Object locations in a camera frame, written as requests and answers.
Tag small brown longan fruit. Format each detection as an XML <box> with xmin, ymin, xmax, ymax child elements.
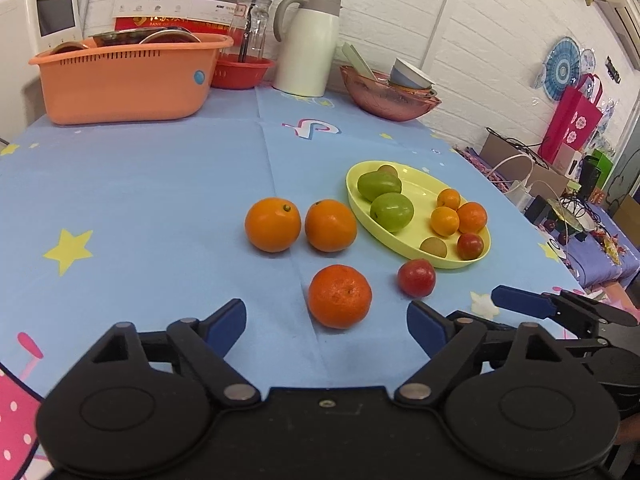
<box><xmin>420</xmin><ymin>236</ymin><xmax>448</xmax><ymax>258</ymax></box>

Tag small yellow-orange fruit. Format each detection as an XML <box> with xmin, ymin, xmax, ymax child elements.
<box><xmin>430</xmin><ymin>206</ymin><xmax>460</xmax><ymax>237</ymax></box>

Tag red plum on plate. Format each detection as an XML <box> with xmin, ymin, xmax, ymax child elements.
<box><xmin>457</xmin><ymin>233</ymin><xmax>485</xmax><ymax>261</ymax></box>

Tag black power adapter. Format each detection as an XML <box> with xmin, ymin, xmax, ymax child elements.
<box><xmin>524</xmin><ymin>195</ymin><xmax>549</xmax><ymax>226</ymax></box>

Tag large tangerine on plate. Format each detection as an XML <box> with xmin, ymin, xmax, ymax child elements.
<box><xmin>457</xmin><ymin>202</ymin><xmax>488</xmax><ymax>234</ymax></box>

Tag white charger plug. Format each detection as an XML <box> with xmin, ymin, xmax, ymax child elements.
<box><xmin>504</xmin><ymin>181</ymin><xmax>533</xmax><ymax>212</ymax></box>

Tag tangerine with stem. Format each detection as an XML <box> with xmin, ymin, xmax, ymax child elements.
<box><xmin>307</xmin><ymin>264</ymin><xmax>372</xmax><ymax>330</ymax></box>

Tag left orange on table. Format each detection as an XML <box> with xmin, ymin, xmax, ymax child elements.
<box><xmin>244</xmin><ymin>197</ymin><xmax>302</xmax><ymax>254</ymax></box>

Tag orange on table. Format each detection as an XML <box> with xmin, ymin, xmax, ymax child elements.
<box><xmin>305</xmin><ymin>200</ymin><xmax>357</xmax><ymax>252</ymax></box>
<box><xmin>244</xmin><ymin>197</ymin><xmax>302</xmax><ymax>254</ymax></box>

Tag small orange on plate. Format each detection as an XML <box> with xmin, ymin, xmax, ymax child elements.
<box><xmin>437</xmin><ymin>188</ymin><xmax>461</xmax><ymax>210</ymax></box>

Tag green fruit front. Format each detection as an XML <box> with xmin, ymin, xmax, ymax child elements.
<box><xmin>370</xmin><ymin>193</ymin><xmax>414</xmax><ymax>233</ymax></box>

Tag green fruit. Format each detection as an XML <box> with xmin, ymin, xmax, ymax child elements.
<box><xmin>370</xmin><ymin>193</ymin><xmax>414</xmax><ymax>233</ymax></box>
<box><xmin>357</xmin><ymin>171</ymin><xmax>402</xmax><ymax>202</ymax></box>

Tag cardboard box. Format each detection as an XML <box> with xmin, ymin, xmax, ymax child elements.
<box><xmin>480</xmin><ymin>127</ymin><xmax>568</xmax><ymax>198</ymax></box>

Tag yellow plastic plate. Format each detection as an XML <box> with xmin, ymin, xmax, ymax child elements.
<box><xmin>345</xmin><ymin>160</ymin><xmax>491</xmax><ymax>270</ymax></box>

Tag middle orange on table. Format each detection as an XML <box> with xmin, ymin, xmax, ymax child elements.
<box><xmin>305</xmin><ymin>200</ymin><xmax>357</xmax><ymax>252</ymax></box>

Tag green fruit back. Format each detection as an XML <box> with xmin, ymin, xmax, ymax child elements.
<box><xmin>357</xmin><ymin>171</ymin><xmax>402</xmax><ymax>202</ymax></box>

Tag blue cartoon tablecloth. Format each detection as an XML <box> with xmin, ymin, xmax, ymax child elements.
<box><xmin>1</xmin><ymin>87</ymin><xmax>578</xmax><ymax>479</ymax></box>

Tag small brown fruit on plate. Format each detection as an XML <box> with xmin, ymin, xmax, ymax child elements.
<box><xmin>376</xmin><ymin>165</ymin><xmax>398</xmax><ymax>179</ymax></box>

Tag pink gift bag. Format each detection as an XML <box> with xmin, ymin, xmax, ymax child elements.
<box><xmin>538</xmin><ymin>74</ymin><xmax>603</xmax><ymax>164</ymax></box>

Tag blue paper fan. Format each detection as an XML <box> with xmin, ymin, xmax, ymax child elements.
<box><xmin>533</xmin><ymin>37</ymin><xmax>582</xmax><ymax>102</ymax></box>

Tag pink glass bowl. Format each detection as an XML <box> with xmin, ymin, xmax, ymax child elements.
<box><xmin>340</xmin><ymin>65</ymin><xmax>442</xmax><ymax>122</ymax></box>

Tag white blue ceramic bowl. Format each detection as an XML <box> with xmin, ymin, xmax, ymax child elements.
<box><xmin>388</xmin><ymin>58</ymin><xmax>433</xmax><ymax>90</ymax></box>

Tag red plastic basket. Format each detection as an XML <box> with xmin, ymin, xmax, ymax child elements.
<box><xmin>210</xmin><ymin>54</ymin><xmax>274</xmax><ymax>90</ymax></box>

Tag orange plastic basin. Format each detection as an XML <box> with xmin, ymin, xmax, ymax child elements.
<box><xmin>29</xmin><ymin>34</ymin><xmax>233</xmax><ymax>126</ymax></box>

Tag white green dish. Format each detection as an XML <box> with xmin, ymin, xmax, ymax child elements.
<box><xmin>341</xmin><ymin>42</ymin><xmax>375</xmax><ymax>80</ymax></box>

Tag metal dishes in basin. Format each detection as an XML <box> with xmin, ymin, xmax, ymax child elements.
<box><xmin>51</xmin><ymin>27</ymin><xmax>200</xmax><ymax>54</ymax></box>

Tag glass pitcher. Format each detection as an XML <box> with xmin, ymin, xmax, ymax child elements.
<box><xmin>229</xmin><ymin>0</ymin><xmax>269</xmax><ymax>63</ymax></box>

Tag white air conditioner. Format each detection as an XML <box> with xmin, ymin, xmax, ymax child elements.
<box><xmin>594</xmin><ymin>0</ymin><xmax>639</xmax><ymax>70</ymax></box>

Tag white thermos jug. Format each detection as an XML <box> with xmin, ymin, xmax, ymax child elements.
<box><xmin>273</xmin><ymin>0</ymin><xmax>342</xmax><ymax>98</ymax></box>

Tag white appliance with screen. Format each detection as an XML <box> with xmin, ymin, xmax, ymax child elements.
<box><xmin>1</xmin><ymin>0</ymin><xmax>86</xmax><ymax>143</ymax></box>

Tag white charging cable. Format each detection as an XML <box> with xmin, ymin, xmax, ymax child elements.
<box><xmin>486</xmin><ymin>153</ymin><xmax>535</xmax><ymax>191</ymax></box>

